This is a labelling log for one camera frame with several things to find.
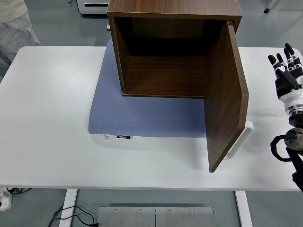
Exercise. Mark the white mat tag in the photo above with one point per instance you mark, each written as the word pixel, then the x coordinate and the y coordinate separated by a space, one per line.
pixel 109 137

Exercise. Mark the white table leg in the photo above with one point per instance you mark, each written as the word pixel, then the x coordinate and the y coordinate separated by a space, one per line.
pixel 243 208
pixel 68 203

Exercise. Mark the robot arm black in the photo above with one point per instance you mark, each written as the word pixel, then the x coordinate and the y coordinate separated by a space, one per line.
pixel 294 139

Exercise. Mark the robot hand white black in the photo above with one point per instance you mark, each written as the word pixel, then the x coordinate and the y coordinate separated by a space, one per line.
pixel 290 94

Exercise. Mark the blue-grey textured mat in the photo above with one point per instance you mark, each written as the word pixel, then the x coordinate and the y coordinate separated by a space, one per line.
pixel 142 118

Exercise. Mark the person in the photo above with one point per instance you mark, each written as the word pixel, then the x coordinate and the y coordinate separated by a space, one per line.
pixel 14 30

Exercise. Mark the black chair caster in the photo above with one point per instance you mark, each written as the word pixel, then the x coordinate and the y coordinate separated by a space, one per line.
pixel 267 10

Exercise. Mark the brown wooden cabinet door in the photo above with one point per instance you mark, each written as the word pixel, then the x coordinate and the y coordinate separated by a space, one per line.
pixel 225 99

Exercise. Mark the brown wooden cabinet body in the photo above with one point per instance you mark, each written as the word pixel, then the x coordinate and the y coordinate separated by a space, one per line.
pixel 165 78

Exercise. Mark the white power strip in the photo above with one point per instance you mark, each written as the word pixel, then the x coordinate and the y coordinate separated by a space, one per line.
pixel 5 201

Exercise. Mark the grey metal plate with screws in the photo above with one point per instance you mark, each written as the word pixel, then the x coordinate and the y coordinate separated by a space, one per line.
pixel 142 217

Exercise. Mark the black mat label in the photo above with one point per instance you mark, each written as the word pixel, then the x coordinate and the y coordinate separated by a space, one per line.
pixel 123 137

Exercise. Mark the small grey bracket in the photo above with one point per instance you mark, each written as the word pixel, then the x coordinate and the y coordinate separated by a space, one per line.
pixel 108 27

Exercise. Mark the white appliance with slot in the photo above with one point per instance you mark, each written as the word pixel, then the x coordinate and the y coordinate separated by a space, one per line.
pixel 94 9

